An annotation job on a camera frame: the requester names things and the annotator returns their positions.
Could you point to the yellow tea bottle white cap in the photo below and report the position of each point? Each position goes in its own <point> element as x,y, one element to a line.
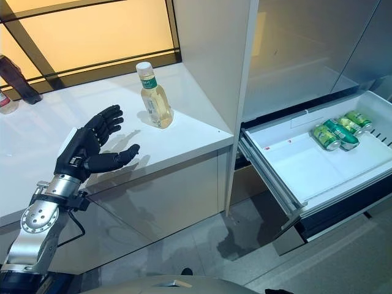
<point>156,107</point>

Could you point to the white counter cabinet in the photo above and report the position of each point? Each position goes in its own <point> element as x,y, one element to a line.
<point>168,153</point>

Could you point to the steel fridge door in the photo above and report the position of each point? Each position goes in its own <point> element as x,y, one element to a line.
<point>291,61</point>
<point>373,36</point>

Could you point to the orange lit window black frame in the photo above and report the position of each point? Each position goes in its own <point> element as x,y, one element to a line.
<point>92,30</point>

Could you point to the black robot left foot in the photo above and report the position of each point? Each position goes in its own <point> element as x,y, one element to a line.
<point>186,271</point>

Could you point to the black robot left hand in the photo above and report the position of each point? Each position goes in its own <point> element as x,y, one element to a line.
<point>79,147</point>

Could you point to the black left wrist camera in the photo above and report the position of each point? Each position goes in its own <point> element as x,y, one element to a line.
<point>80,200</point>

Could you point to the light green drink can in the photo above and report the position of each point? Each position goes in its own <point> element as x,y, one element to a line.
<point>326,137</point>
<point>356,121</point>

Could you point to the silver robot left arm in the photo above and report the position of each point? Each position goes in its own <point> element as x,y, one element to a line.
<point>36,220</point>

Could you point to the dark green drink can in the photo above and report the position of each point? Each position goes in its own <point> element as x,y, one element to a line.
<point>344,136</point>

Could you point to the white tall cabinet panel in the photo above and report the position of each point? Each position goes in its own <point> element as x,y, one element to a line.
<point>214,61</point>

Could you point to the brown flat panel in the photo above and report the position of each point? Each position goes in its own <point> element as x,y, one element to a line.
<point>249,183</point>

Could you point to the brown cola bottle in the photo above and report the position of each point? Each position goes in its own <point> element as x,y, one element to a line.
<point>18,79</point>

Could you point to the white fridge drawer bin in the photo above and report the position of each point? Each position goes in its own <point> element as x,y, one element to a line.
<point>306,177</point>

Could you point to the clear bottle red label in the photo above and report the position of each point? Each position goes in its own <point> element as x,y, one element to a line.
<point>6,102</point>

